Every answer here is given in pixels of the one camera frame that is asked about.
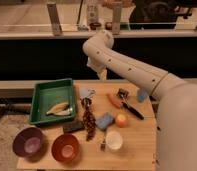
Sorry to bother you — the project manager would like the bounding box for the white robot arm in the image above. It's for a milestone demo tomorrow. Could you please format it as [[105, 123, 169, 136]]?
[[83, 30, 197, 171]]

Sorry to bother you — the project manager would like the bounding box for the yellow banana in tray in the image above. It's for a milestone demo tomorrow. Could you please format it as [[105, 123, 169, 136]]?
[[46, 102, 69, 116]]

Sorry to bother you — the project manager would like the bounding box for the green plastic tray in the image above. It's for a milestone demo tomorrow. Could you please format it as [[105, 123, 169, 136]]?
[[29, 78, 77, 127]]

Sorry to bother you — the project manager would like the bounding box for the blue round object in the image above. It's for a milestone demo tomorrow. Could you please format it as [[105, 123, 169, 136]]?
[[136, 89, 148, 103]]

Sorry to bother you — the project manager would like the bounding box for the blue sponge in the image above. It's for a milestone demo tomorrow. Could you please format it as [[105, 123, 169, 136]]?
[[96, 112, 114, 130]]

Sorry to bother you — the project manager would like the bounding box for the orange round fruit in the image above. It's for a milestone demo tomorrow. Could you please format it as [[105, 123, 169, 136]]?
[[115, 114, 128, 127]]

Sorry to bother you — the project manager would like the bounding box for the wooden board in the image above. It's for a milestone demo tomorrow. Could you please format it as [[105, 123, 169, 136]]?
[[17, 81, 156, 171]]

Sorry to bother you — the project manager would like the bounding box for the dark rectangular block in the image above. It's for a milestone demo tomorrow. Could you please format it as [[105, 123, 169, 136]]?
[[63, 121, 84, 133]]

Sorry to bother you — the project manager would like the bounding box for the white bottle in background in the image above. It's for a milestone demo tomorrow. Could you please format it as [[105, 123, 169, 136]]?
[[86, 0, 99, 26]]

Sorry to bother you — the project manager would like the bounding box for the white cup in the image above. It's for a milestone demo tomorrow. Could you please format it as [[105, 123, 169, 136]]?
[[106, 131, 123, 151]]

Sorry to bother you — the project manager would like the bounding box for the black machine in background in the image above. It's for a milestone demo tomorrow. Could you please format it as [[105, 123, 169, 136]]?
[[129, 0, 192, 30]]

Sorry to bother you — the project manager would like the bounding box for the small metal fork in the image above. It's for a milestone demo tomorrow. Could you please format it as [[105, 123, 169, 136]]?
[[100, 130, 107, 151]]

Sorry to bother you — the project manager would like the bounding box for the orange bowl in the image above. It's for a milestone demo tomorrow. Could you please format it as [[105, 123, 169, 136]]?
[[51, 134, 80, 163]]

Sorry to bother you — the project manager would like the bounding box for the purple bowl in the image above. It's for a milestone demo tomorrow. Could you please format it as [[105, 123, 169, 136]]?
[[12, 127, 43, 157]]

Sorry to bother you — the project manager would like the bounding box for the right metal post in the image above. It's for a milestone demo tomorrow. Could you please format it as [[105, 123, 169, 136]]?
[[112, 2, 122, 35]]

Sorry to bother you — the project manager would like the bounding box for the metal post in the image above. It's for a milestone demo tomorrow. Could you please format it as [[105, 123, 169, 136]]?
[[47, 3, 62, 36], [112, 2, 122, 35]]

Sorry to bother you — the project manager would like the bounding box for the left metal post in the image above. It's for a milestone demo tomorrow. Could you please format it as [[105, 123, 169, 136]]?
[[47, 3, 62, 36]]

